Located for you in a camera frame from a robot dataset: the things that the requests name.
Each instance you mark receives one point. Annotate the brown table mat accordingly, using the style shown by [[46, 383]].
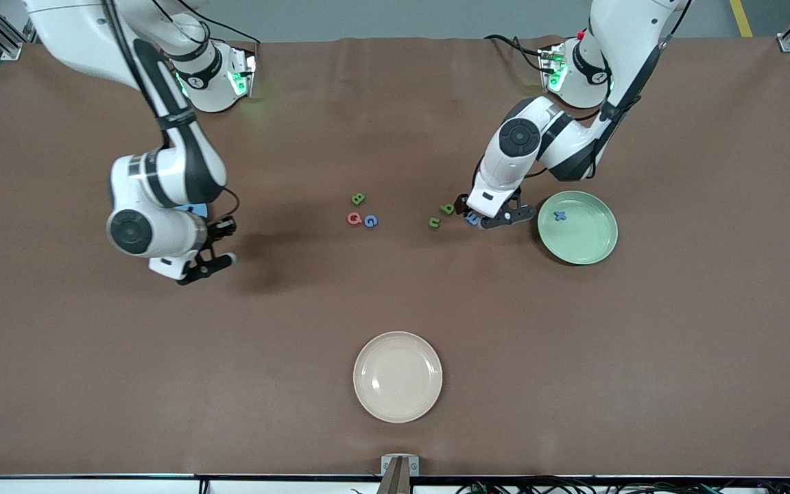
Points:
[[162, 377]]

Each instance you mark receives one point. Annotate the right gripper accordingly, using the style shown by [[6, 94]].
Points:
[[220, 228]]

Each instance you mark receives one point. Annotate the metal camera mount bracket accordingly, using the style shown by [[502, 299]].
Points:
[[400, 466]]

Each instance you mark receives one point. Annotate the blue plate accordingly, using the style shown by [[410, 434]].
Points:
[[197, 209]]

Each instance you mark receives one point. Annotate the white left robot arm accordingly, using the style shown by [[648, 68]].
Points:
[[559, 137]]

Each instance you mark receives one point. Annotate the blue foam letter G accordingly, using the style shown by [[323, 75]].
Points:
[[366, 221]]

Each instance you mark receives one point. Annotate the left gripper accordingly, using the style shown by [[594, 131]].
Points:
[[463, 204]]

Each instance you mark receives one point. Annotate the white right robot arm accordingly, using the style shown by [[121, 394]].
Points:
[[162, 178]]

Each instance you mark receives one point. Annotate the green plate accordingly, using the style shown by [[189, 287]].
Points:
[[580, 237]]

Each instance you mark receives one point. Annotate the pink foam letter Q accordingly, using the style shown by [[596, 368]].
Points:
[[350, 219]]

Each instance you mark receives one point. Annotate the blue foam letter m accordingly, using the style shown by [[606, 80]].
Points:
[[472, 219]]

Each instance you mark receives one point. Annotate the cream plate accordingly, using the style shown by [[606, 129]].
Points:
[[398, 377]]

